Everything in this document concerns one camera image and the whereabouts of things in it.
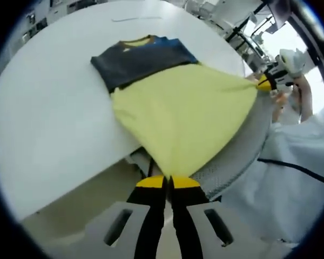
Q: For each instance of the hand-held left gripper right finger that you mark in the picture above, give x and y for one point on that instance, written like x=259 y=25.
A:
x=232 y=234

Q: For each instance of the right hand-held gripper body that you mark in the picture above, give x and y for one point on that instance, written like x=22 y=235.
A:
x=293 y=60

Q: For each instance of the large dark display screen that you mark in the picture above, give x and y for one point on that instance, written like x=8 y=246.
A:
x=278 y=13

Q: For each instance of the grey mesh office chair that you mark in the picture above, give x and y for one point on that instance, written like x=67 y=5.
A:
x=232 y=162

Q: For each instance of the black display stand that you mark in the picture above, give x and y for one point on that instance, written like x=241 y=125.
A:
x=239 y=27

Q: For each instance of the yellow blue grey garment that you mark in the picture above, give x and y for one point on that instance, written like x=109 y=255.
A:
x=183 y=113

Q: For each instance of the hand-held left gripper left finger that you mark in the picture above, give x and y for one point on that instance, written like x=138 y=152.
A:
x=108 y=232

